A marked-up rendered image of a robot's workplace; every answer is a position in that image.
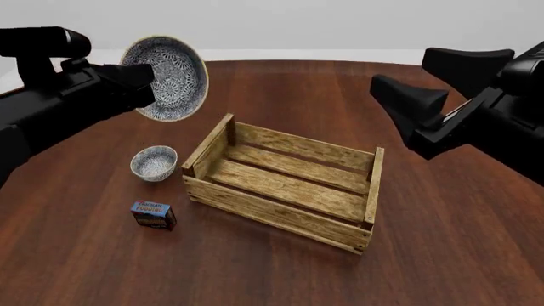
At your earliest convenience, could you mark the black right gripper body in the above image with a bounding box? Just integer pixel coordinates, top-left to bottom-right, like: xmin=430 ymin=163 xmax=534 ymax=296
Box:
xmin=408 ymin=85 xmax=512 ymax=161

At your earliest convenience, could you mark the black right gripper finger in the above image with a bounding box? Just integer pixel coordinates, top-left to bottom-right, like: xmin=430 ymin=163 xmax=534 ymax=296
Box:
xmin=422 ymin=47 xmax=516 ymax=99
xmin=369 ymin=74 xmax=451 ymax=143

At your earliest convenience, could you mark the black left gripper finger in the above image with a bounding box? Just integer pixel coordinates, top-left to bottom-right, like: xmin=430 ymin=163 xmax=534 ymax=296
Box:
xmin=103 ymin=63 xmax=156 ymax=110

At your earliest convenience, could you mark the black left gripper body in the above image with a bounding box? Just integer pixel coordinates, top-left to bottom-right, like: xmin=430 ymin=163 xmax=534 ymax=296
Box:
xmin=59 ymin=59 xmax=133 ymax=120

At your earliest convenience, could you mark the large blue patterned bowl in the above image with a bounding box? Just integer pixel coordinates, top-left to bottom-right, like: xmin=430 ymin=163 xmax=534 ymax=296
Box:
xmin=120 ymin=35 xmax=211 ymax=123

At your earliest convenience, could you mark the small blue patterned bowl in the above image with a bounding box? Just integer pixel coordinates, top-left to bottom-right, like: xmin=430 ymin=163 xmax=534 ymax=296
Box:
xmin=129 ymin=144 xmax=179 ymax=183

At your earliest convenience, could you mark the wooden slat tray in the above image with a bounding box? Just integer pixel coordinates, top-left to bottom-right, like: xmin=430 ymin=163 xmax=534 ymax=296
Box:
xmin=181 ymin=112 xmax=386 ymax=256

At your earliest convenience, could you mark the chocolate pudding box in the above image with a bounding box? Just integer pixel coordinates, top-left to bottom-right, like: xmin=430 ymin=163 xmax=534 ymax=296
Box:
xmin=129 ymin=199 xmax=179 ymax=233

